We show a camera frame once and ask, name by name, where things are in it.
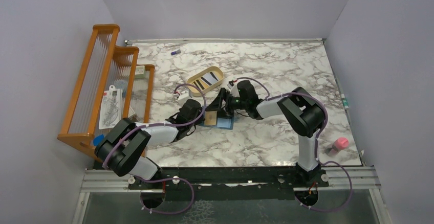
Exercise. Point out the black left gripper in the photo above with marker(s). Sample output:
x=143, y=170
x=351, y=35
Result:
x=198, y=121

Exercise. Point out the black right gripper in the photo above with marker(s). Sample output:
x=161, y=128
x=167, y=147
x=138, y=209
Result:
x=216, y=105

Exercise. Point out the tan credit card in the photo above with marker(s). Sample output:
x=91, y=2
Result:
x=210, y=118

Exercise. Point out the teal card holder wallet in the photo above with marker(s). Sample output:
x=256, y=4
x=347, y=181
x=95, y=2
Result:
x=223, y=123

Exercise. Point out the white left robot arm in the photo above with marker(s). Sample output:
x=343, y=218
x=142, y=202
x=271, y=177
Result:
x=121, y=149

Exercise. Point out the grey white card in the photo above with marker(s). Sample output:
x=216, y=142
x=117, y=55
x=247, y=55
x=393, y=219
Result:
x=210, y=78

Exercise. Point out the yellow oval tray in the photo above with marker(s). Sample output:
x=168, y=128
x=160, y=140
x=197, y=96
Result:
x=196, y=80

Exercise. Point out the green white box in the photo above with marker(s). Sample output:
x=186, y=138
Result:
x=140, y=72

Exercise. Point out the white packaged item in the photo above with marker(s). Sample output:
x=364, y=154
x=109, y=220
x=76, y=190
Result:
x=110, y=108

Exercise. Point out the orange wooden rack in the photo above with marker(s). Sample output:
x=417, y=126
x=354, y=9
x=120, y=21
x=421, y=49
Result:
x=104, y=64

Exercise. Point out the blue object in rack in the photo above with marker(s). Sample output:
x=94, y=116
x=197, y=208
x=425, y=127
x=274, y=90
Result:
x=97, y=140

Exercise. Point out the green white marker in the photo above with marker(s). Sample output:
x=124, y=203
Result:
x=344, y=101

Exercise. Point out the pink bottle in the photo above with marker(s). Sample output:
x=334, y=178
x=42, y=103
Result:
x=337, y=146

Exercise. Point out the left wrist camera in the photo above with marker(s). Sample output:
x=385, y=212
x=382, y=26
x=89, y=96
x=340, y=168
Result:
x=184, y=95

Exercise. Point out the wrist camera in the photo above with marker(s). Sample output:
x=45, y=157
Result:
x=184, y=95
x=232, y=85

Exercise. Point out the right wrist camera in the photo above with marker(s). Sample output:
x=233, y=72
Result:
x=232, y=85

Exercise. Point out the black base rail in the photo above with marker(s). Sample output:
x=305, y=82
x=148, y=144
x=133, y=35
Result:
x=231, y=183

